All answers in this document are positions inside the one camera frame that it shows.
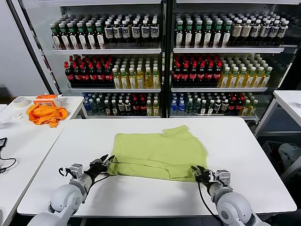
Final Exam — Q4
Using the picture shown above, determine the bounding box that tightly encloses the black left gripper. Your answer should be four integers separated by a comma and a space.
88, 154, 115, 177

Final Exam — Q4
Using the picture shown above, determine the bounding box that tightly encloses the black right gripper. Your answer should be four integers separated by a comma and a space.
190, 165, 216, 188

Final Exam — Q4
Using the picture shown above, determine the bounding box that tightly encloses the light green t-shirt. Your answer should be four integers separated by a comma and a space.
107, 125, 209, 182

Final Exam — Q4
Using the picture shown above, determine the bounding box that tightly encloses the white cap green bottle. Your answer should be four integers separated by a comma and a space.
93, 98, 102, 116
185, 98, 193, 116
193, 98, 201, 116

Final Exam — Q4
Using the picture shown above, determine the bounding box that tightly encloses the red cap cola bottle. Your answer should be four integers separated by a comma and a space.
213, 63, 222, 83
181, 64, 190, 83
96, 65, 105, 83
132, 97, 140, 116
206, 63, 214, 83
104, 64, 114, 83
80, 65, 90, 83
197, 63, 206, 83
189, 63, 198, 83
236, 97, 244, 115
88, 65, 98, 83
72, 63, 82, 83
227, 97, 236, 115
173, 64, 182, 83
139, 97, 147, 116
64, 61, 75, 83

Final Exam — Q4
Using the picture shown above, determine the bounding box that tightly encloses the dark plastic crate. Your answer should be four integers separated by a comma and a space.
262, 140, 301, 184

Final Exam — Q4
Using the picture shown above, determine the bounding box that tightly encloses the crumpled orange cloth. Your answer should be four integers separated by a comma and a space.
26, 104, 69, 128

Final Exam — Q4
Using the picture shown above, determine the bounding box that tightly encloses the white side table with clutter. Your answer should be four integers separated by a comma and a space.
0, 96, 85, 226

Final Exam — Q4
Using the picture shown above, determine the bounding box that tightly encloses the orange and white box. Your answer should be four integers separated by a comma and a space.
33, 94, 63, 107

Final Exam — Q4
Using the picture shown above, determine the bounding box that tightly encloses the grey white garment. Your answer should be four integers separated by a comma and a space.
278, 143, 301, 170

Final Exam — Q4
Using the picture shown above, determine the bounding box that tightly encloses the beige masking tape roll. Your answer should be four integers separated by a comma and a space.
13, 96, 31, 108

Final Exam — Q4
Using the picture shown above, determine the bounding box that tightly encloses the beverage shelf unit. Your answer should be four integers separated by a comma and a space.
20, 0, 169, 119
164, 0, 301, 121

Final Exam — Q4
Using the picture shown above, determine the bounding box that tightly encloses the empty white side table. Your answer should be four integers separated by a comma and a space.
253, 90, 301, 139

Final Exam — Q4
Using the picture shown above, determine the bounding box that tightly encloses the green cap dark tea bottle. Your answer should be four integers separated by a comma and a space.
184, 20, 194, 48
194, 20, 203, 48
222, 20, 232, 48
59, 23, 71, 50
203, 20, 213, 48
95, 22, 106, 50
77, 23, 88, 50
68, 23, 79, 50
175, 20, 184, 48
213, 20, 223, 48
51, 23, 62, 50
86, 22, 97, 50

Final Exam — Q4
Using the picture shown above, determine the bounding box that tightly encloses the white cap blue label bottle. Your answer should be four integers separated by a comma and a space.
104, 21, 114, 44
113, 21, 123, 44
269, 20, 280, 41
250, 20, 261, 41
150, 20, 159, 44
121, 20, 131, 44
141, 20, 151, 44
277, 21, 289, 41
259, 20, 270, 41
131, 20, 141, 44

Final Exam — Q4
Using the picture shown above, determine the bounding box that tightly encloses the white cap beige label bottle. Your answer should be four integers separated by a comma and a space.
231, 19, 243, 41
241, 19, 252, 41

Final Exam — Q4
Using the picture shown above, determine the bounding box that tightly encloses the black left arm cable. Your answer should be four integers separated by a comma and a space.
90, 173, 111, 187

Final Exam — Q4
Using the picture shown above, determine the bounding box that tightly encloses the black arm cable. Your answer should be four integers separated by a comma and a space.
90, 173, 111, 187
197, 182, 222, 217

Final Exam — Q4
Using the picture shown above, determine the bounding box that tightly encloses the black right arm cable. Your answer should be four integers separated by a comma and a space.
197, 182, 222, 217

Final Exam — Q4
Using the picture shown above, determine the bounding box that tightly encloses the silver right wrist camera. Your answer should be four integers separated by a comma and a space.
215, 169, 233, 187

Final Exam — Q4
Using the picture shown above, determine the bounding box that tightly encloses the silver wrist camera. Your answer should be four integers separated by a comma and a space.
215, 169, 233, 187
58, 163, 85, 181

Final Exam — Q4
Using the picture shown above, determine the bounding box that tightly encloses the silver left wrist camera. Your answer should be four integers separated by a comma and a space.
58, 163, 85, 181

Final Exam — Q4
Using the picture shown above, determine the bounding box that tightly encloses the thin black table cable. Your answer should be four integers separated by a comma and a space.
0, 147, 21, 175

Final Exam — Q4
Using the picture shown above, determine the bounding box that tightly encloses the black slanted frame post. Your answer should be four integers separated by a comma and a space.
6, 0, 59, 96

